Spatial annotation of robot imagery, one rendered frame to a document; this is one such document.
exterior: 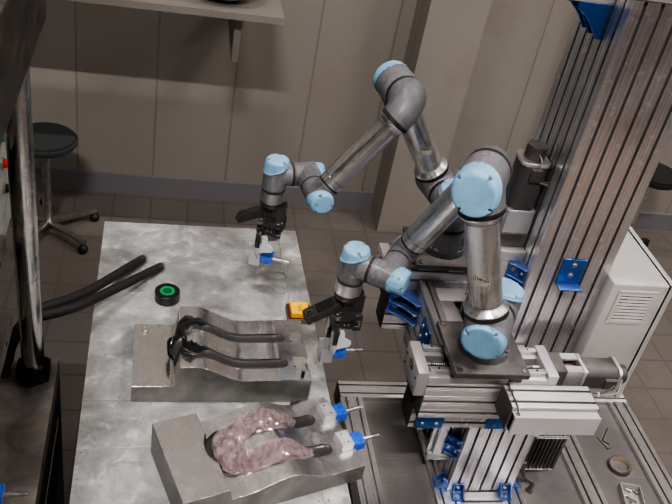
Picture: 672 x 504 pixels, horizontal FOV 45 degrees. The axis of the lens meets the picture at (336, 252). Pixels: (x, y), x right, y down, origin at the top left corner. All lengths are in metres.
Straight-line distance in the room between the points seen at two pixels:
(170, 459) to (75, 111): 2.74
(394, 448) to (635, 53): 1.72
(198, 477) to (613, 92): 1.40
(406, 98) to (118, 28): 2.22
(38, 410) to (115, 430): 0.22
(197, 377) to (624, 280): 1.27
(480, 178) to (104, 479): 1.19
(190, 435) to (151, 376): 0.28
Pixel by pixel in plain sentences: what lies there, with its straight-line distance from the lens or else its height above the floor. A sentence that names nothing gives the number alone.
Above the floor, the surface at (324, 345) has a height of 0.96.
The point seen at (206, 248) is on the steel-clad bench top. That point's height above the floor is 0.80.
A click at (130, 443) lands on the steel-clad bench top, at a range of 2.26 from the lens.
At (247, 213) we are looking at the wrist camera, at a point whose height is 1.09.
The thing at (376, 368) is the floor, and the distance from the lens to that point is 3.76.
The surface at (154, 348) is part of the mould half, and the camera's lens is 2.43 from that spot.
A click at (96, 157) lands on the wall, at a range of 4.62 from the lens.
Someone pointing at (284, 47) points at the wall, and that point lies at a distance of 4.32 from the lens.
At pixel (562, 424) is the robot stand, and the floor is 0.92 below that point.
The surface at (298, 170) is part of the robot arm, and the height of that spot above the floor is 1.28.
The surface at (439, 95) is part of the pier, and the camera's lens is 4.31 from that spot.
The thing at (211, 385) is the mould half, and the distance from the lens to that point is 2.32.
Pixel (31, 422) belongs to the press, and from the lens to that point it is 2.35.
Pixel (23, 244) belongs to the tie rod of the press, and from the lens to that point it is 2.14.
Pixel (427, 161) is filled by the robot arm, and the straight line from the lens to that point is 2.65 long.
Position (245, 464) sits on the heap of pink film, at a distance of 2.11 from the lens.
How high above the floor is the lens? 2.51
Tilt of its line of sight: 35 degrees down
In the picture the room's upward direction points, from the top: 12 degrees clockwise
